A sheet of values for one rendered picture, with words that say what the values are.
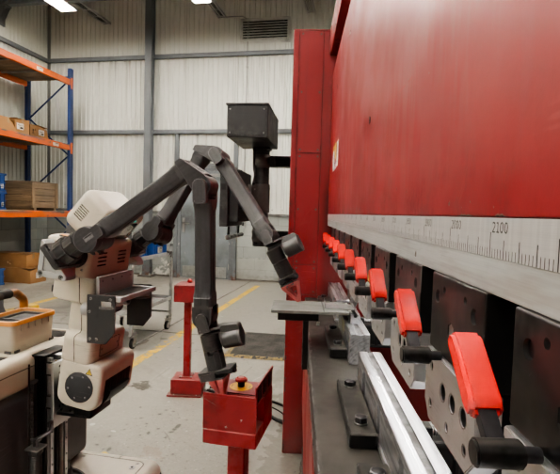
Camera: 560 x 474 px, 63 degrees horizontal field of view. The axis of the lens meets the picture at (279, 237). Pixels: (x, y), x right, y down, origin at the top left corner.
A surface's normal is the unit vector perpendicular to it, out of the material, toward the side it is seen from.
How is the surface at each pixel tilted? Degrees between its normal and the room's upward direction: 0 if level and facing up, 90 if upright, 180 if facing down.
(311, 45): 90
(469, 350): 39
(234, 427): 90
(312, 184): 90
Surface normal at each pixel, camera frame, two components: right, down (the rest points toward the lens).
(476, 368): 0.00, -0.74
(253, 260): -0.19, 0.04
